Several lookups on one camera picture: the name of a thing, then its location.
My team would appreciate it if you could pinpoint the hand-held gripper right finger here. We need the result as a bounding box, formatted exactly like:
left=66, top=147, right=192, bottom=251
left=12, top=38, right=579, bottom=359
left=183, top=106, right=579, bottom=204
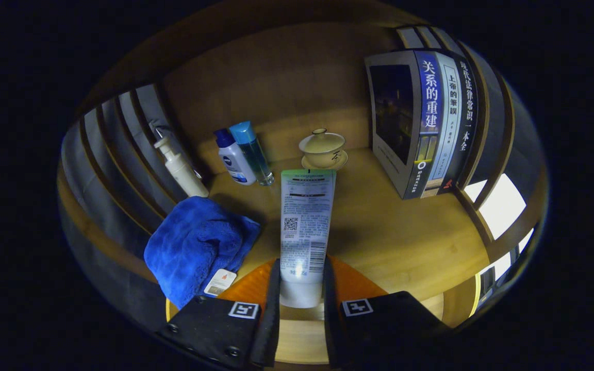
left=323, top=256, right=450, bottom=369

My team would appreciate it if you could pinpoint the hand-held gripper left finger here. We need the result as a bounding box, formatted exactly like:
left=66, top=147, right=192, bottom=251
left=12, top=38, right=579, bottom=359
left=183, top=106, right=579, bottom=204
left=158, top=258, right=281, bottom=369

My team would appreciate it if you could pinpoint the white cleanser tube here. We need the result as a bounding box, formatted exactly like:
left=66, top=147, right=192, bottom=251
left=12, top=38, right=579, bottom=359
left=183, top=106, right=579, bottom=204
left=279, top=169, right=337, bottom=309

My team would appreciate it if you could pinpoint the wooden countertop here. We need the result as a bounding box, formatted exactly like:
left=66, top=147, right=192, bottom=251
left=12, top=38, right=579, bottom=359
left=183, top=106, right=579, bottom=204
left=166, top=147, right=491, bottom=320

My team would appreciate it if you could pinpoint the wooden cabinet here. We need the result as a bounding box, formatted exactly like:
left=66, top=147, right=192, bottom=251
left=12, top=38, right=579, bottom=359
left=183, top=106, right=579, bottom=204
left=57, top=0, right=550, bottom=335

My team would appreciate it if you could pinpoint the blue towel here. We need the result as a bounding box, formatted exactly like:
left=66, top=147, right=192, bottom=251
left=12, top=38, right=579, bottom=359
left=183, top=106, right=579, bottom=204
left=143, top=196, right=261, bottom=310

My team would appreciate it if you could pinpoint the white bottle blue cap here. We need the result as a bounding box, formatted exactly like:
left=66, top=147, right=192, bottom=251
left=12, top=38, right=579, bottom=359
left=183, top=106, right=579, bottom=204
left=213, top=128, right=256, bottom=186

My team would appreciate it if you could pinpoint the teal clear bottle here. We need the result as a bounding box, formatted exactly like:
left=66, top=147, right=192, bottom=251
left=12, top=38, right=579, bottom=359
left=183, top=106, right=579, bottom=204
left=228, top=121, right=275, bottom=186

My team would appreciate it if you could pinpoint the white pump bottle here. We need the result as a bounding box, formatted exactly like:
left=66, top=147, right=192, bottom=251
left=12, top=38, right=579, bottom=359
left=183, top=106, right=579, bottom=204
left=153, top=124, right=210, bottom=198

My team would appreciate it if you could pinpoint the beige lidded teacup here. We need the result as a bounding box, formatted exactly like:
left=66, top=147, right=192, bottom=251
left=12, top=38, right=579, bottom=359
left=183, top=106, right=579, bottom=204
left=299, top=128, right=349, bottom=172

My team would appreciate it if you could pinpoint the white table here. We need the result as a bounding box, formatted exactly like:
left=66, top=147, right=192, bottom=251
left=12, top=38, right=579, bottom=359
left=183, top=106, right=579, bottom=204
left=463, top=173, right=535, bottom=279

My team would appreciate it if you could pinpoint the blue spine book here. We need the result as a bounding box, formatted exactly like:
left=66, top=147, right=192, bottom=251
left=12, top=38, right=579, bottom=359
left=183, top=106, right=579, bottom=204
left=364, top=50, right=444, bottom=200

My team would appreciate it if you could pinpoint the pale spine book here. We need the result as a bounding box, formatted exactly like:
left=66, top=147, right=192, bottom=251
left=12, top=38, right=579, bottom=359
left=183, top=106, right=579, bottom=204
left=423, top=52, right=463, bottom=198

